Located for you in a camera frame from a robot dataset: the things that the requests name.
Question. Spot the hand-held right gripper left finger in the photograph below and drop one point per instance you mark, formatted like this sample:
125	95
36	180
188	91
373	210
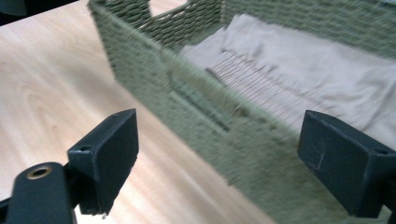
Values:
106	161

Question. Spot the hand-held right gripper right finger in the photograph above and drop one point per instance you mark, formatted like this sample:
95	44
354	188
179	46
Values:
342	168

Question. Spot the khaki pants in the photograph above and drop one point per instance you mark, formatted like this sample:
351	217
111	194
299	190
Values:
295	71

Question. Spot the green woven basket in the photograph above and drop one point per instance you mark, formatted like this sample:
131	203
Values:
218	124

